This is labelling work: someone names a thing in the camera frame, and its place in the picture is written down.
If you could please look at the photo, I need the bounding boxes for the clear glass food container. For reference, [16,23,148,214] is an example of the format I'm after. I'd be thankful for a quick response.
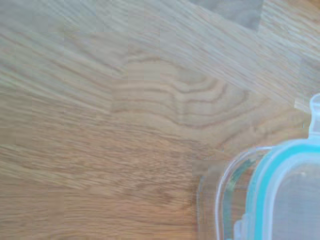
[196,146,273,240]

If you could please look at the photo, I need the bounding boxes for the clear lid with teal seal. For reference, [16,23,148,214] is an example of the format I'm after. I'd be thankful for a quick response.
[233,93,320,240]

